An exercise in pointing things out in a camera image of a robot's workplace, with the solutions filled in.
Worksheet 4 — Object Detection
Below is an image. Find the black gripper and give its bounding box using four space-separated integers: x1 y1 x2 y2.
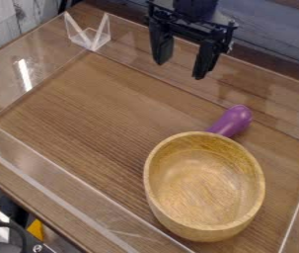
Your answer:
148 0 240 80

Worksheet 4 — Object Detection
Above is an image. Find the purple toy eggplant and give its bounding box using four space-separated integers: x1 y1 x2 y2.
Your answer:
208 105 253 137

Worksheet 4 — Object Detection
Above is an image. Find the brown wooden bowl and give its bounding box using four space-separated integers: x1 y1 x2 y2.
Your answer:
144 131 266 242

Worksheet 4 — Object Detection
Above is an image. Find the yellow tag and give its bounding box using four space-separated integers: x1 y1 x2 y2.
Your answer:
27 219 46 240

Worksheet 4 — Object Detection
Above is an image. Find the clear acrylic corner bracket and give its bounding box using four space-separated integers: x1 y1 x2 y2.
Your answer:
63 13 111 51

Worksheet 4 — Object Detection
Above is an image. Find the clear acrylic front wall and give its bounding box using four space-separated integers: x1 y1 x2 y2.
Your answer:
0 128 196 253

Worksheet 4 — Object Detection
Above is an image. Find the black cable loop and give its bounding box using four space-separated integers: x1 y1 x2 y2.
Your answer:
0 221 30 253

